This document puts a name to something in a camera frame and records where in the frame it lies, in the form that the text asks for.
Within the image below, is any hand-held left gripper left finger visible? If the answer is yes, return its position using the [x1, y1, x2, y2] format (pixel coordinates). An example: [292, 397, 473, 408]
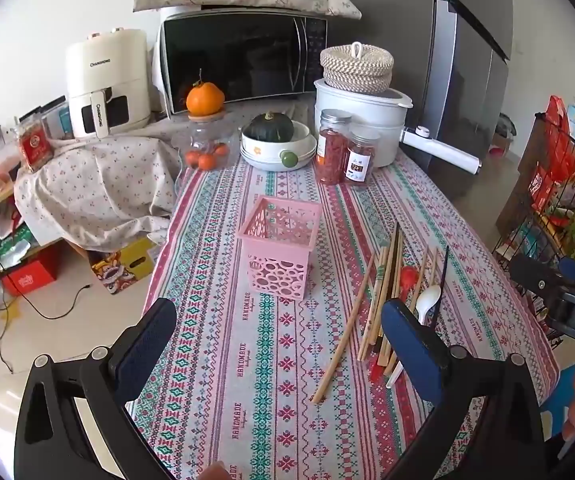
[14, 298, 177, 480]

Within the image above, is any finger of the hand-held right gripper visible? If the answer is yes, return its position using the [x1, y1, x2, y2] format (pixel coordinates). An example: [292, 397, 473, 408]
[509, 254, 575, 295]

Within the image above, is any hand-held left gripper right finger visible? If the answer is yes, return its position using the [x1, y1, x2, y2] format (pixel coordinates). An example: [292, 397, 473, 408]
[380, 298, 544, 480]

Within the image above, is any white plastic spoon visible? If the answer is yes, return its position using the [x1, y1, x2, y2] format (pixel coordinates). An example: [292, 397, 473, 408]
[386, 285, 442, 389]

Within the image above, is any bamboo chopsticks green print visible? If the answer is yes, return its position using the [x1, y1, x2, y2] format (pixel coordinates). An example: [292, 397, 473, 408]
[359, 247, 389, 362]

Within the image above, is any red plastic spoon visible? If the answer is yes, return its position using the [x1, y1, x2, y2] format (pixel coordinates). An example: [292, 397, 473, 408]
[369, 266, 424, 382]

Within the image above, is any black chopstick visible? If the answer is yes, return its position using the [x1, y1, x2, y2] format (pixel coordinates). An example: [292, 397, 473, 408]
[432, 245, 451, 321]
[385, 221, 401, 308]

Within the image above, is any pink perforated plastic basket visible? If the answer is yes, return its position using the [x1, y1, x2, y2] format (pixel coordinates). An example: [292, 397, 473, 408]
[236, 196, 324, 302]

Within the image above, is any yellow printed cardboard box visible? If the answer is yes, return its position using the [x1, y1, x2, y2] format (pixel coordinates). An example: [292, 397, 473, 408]
[90, 237, 159, 296]

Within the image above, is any large brown cardboard box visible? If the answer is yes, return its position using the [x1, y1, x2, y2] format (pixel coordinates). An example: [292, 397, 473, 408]
[496, 120, 554, 242]

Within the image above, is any blue plastic item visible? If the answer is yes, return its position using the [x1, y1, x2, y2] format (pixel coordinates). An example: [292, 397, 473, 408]
[539, 369, 574, 442]

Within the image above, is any red plastic bag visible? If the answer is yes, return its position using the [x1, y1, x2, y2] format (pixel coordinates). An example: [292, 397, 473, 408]
[530, 95, 575, 212]

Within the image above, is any patterned striped tablecloth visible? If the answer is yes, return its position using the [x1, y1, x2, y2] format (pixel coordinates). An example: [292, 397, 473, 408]
[128, 102, 561, 480]

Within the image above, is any small cardboard box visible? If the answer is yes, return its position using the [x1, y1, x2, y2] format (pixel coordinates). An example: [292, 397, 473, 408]
[487, 130, 516, 159]

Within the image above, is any red gift box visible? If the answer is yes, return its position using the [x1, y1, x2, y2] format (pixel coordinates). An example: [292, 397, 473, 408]
[2, 250, 61, 297]

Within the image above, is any floral cloth cover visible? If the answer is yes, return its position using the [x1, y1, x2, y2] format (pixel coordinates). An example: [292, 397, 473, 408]
[15, 132, 184, 252]

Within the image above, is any clear jar of dried hawthorn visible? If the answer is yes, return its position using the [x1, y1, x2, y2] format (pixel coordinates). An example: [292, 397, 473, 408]
[345, 130, 381, 189]

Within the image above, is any grey refrigerator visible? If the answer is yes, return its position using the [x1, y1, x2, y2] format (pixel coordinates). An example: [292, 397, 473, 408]
[315, 0, 513, 202]

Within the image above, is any clear jar of goji berries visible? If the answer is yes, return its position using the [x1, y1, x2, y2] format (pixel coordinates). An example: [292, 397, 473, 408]
[316, 109, 353, 186]

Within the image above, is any clear glass jar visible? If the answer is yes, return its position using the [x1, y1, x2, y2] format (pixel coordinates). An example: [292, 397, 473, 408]
[180, 112, 236, 171]

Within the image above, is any red snack packet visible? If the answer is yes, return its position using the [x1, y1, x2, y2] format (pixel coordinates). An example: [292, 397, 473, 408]
[16, 119, 52, 172]

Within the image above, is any white ceramic bowl green knob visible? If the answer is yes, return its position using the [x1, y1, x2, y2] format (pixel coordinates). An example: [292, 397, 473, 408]
[240, 120, 318, 171]

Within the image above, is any teal box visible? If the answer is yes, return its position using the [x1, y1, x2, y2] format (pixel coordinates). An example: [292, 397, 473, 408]
[42, 102, 74, 140]

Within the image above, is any dark green squash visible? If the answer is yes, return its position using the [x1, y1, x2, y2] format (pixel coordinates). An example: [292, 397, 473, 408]
[244, 112, 296, 144]

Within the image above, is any large orange with stem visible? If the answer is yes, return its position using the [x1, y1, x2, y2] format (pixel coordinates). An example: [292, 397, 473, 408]
[186, 69, 226, 116]

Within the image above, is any cream air fryer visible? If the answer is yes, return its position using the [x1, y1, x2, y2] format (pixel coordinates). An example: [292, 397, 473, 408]
[65, 27, 152, 140]

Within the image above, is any black microwave oven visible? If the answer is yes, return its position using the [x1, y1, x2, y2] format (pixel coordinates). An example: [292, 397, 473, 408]
[152, 5, 331, 117]

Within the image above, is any black wire rack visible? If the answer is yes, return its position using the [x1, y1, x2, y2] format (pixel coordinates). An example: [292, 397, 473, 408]
[491, 114, 575, 353]

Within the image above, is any black floor cable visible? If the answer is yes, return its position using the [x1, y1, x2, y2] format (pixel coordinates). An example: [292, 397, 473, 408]
[16, 284, 93, 320]

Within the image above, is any white electric pot with handle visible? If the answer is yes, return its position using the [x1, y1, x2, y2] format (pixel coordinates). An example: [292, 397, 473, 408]
[314, 78, 483, 177]

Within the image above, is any woven rope coaster basket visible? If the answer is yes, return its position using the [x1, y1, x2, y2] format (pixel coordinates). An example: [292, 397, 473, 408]
[320, 42, 396, 95]

